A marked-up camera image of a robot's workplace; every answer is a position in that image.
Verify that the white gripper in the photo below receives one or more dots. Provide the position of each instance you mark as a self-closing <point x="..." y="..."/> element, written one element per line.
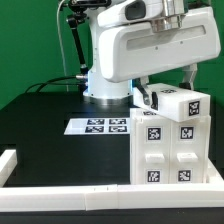
<point x="134" y="51"/>

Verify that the white block with marker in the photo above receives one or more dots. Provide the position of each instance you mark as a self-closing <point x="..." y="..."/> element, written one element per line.
<point x="175" y="103"/>

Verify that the white door panel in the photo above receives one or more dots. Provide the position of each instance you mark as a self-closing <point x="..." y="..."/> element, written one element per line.
<point x="150" y="146"/>
<point x="189" y="150"/>

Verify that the white cabinet body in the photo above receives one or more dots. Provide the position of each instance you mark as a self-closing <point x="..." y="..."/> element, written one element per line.
<point x="137" y="113"/>

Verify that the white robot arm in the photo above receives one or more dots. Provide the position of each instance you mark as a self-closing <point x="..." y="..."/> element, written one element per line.
<point x="171" y="17"/>

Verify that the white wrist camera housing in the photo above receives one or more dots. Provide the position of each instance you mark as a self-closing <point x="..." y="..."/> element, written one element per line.
<point x="130" y="11"/>

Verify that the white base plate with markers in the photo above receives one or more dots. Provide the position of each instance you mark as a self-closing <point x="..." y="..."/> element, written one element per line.
<point x="98" y="126"/>

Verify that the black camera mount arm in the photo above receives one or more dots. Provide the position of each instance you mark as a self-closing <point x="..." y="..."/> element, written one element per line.
<point x="77" y="33"/>

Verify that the white U-shaped border frame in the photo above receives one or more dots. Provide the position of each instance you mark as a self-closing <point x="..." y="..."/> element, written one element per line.
<point x="103" y="197"/>

